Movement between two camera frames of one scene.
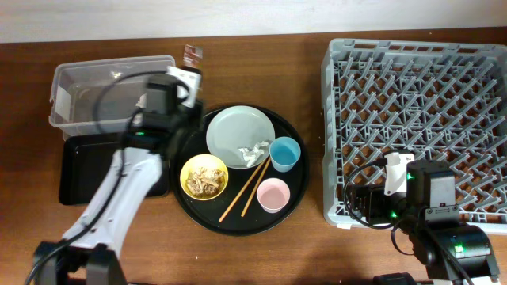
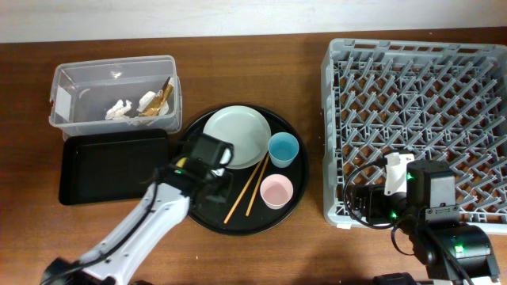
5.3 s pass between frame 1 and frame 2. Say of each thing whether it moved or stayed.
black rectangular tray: stayed
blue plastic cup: moved
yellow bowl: moved
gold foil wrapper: moved
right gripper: stayed
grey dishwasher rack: stayed
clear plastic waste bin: stayed
